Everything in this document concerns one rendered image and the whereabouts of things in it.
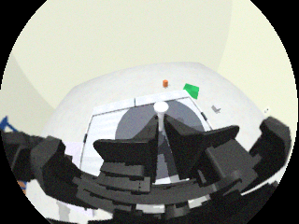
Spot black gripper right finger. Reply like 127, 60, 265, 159
164, 113, 240, 180

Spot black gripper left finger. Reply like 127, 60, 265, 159
93, 115, 158, 183

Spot dark grey round disc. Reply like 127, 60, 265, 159
115, 100, 205, 180

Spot silver metal pin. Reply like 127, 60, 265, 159
153, 102, 168, 131

